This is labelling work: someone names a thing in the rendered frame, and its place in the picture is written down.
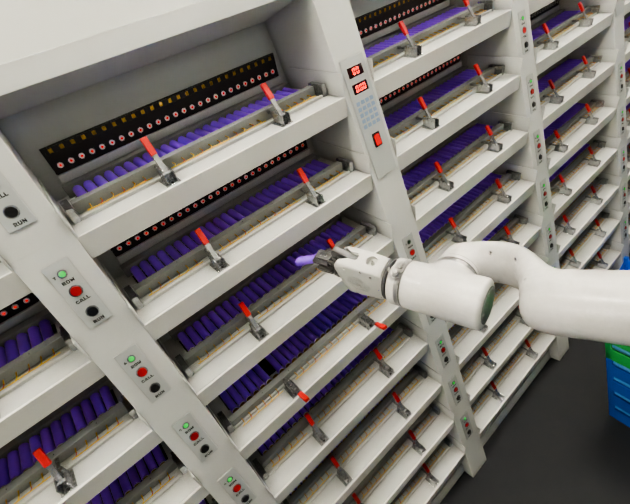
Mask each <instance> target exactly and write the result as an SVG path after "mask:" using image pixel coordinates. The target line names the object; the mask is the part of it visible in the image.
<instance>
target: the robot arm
mask: <svg viewBox="0 0 630 504"><path fill-rule="evenodd" d="M338 258H340V259H338ZM337 259H338V260H337ZM312 261H313V263H316V264H319V266H318V270H320V271H323V272H327V273H330V274H334V275H335V276H337V277H340V278H341V279H342V281H343V282H344V284H345V285H346V286H347V288H348V289H349V290H350V291H352V292H355V293H359V294H362V295H366V296H370V297H375V298H379V299H385V300H387V301H388V302H389V303H391V304H394V305H397V306H400V307H403V308H407V309H410V310H413V311H416V312H419V313H422V314H426V315H429V316H432V317H435V318H438V319H441V320H445V321H448V322H451V323H454V324H457V325H460V326H464V327H467V328H470V329H473V330H480V329H482V328H483V327H484V325H485V324H486V322H487V320H488V318H489V316H490V313H491V310H492V307H493V302H494V296H495V285H494V283H501V284H506V285H510V286H512V287H514V288H516V289H518V290H519V309H520V314H521V316H522V319H523V320H524V322H525V323H526V324H527V325H528V326H530V327H531V328H533V329H535V330H537V331H540V332H543V333H546V334H551V335H556V336H562V337H569V338H576V339H584V340H590V341H597V342H604V343H611V344H618V345H624V346H630V270H572V269H557V268H553V267H551V266H549V265H548V264H546V263H545V262H544V261H543V260H542V259H541V258H540V257H538V256H537V255H536V254H534V253H533V252H532V251H530V250H529V249H527V248H525V247H523V246H520V245H518V244H514V243H510V242H502V241H472V242H463V243H457V244H454V245H452V246H450V247H449V248H447V249H446V250H445V251H444V252H443V254H442V255H441V256H440V258H439V259H438V260H437V262H435V263H423V262H419V261H414V260H412V259H406V258H399V259H393V260H392V259H390V258H387V257H385V256H382V255H379V254H376V253H373V252H370V251H366V250H363V249H359V248H354V247H344V249H342V248H339V247H337V246H334V247H333V249H332V251H331V252H330V251H326V250H322V249H319V250H318V252H317V253H316V255H315V257H314V258H313V260H312Z"/></svg>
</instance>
